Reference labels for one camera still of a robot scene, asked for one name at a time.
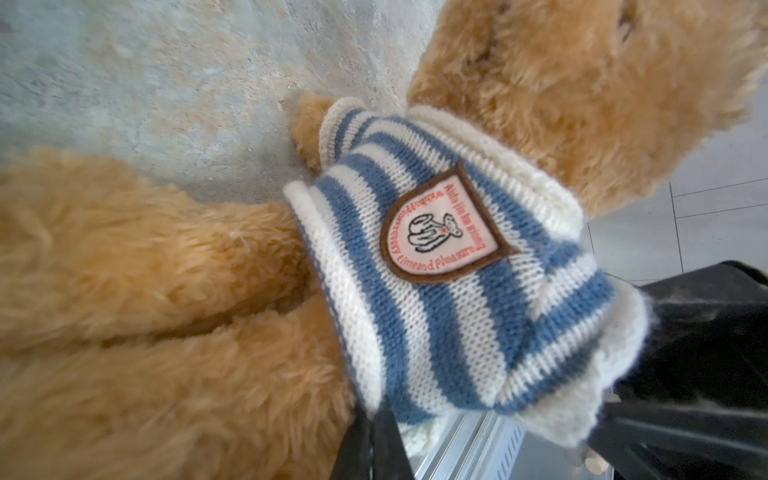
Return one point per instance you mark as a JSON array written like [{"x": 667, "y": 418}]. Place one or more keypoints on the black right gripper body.
[{"x": 695, "y": 405}]

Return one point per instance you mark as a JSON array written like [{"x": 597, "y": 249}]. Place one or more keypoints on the blue white striped sweater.
[{"x": 456, "y": 278}]

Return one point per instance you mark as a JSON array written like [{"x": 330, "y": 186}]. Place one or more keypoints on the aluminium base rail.
[{"x": 473, "y": 446}]

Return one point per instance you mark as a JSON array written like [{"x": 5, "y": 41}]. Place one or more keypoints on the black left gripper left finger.
[{"x": 354, "y": 459}]

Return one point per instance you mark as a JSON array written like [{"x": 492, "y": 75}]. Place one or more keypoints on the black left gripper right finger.
[{"x": 390, "y": 460}]

